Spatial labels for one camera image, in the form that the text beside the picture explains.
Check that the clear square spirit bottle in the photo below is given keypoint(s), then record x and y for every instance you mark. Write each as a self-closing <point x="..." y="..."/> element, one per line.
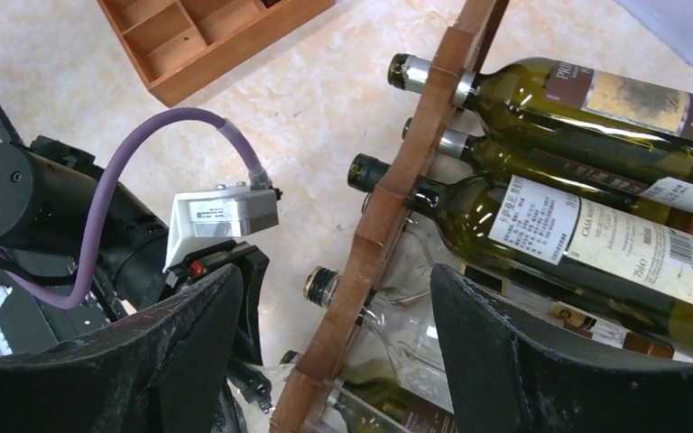
<point x="400" y="314"/>

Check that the orange wooden compartment tray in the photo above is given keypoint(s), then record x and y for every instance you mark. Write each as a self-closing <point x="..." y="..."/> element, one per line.
<point x="178" y="47"/>

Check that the olive wine bottle grey cap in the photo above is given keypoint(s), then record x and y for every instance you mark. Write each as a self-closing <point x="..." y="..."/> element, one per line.
<point x="376" y="405"/>

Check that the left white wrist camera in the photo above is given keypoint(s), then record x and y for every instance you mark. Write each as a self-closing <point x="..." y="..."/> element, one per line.
<point x="205" y="218"/>

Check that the dark wine bottle black cap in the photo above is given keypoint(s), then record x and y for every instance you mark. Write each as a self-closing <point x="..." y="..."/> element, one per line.
<point x="605" y="262"/>

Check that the dark green wine bottle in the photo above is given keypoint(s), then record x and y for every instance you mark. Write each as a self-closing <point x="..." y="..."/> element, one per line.
<point x="571" y="108"/>

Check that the brown wooden wine rack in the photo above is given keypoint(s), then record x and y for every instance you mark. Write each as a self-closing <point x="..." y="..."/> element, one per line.
<point x="463" y="47"/>

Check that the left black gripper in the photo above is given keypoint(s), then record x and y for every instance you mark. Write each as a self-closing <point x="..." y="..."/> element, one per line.
<point x="252" y="263"/>

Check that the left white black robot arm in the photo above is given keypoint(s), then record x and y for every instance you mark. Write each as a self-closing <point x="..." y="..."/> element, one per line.
<point x="45" y="195"/>

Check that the green wine bottle silver neck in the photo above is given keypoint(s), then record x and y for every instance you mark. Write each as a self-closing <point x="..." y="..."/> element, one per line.
<point x="484" y="155"/>

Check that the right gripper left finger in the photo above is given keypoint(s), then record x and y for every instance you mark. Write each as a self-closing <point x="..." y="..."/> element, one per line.
<point x="160" y="370"/>

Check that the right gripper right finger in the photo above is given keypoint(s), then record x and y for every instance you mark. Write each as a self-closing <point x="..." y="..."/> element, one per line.
<point x="509" y="371"/>

